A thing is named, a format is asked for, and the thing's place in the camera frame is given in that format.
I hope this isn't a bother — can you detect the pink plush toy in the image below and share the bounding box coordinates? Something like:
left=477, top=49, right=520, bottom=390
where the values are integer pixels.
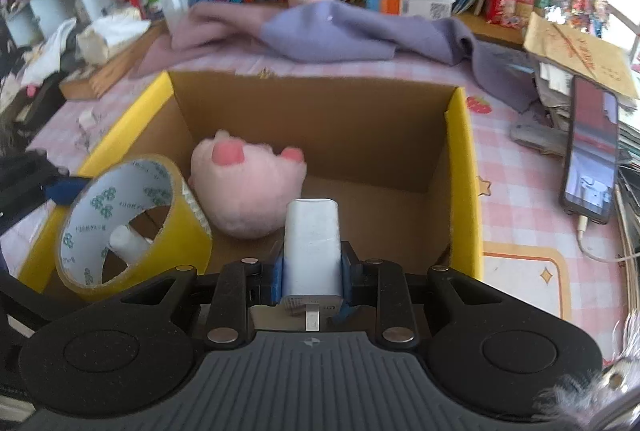
left=189, top=130, right=307, bottom=239

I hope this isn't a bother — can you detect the yellow tape roll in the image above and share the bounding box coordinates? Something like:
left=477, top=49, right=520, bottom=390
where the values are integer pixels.
left=55, top=154, right=213, bottom=302

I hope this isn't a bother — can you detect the white spray bottle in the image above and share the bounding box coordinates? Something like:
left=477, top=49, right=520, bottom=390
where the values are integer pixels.
left=108, top=225, right=152, bottom=266

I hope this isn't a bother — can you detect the wooden chess box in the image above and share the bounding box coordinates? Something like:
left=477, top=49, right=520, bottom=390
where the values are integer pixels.
left=60, top=20, right=168, bottom=100

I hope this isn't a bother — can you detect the white shirt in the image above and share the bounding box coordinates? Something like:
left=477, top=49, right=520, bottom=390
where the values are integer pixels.
left=21, top=17, right=77, bottom=87

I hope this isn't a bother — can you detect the yellow cardboard box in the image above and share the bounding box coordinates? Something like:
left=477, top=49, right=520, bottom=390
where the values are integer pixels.
left=18, top=72, right=483, bottom=293

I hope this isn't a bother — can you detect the beige tissue pack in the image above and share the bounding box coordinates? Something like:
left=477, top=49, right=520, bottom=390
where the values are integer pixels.
left=76, top=7, right=151, bottom=66

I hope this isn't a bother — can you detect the pink checkered tablecloth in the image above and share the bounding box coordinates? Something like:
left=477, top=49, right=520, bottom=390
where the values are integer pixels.
left=0, top=35, right=640, bottom=362

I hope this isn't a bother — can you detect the black smartphone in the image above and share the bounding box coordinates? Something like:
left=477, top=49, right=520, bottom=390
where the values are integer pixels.
left=560, top=76, right=620, bottom=224

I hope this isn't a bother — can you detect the pink purple scarf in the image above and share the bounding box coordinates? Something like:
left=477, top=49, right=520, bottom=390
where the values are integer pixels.
left=131, top=0, right=538, bottom=112

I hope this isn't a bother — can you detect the orange white box lower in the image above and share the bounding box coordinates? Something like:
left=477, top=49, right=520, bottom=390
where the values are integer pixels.
left=366, top=0, right=452, bottom=20

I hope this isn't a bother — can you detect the brown paper envelope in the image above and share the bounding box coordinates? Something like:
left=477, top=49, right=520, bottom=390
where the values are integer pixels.
left=523, top=13, right=639, bottom=100

